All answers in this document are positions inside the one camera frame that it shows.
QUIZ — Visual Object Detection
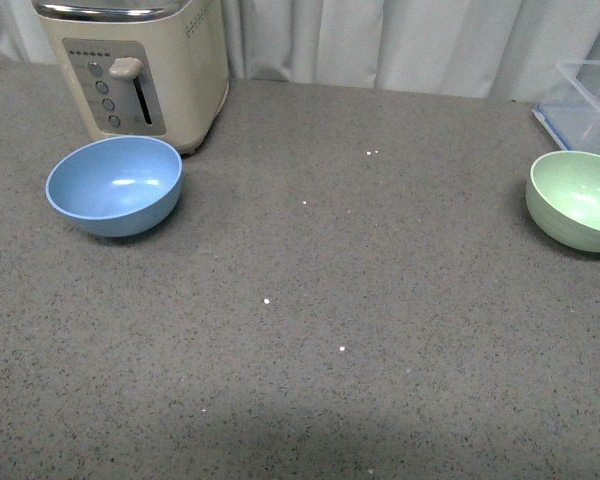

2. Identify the blue bowl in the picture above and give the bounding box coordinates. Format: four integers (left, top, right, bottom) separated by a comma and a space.
45, 136, 184, 238

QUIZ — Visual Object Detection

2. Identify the green bowl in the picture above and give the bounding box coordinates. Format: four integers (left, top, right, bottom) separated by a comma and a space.
525, 151, 600, 253

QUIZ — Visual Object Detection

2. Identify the cream toaster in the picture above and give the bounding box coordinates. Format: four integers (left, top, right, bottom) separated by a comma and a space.
32, 0, 229, 154

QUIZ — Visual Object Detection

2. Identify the white curtain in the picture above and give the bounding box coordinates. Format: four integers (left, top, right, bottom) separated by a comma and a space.
0, 0, 600, 103

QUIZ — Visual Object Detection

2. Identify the blue-rimmed container lid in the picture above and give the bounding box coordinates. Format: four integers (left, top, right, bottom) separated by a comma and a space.
532, 104, 600, 155

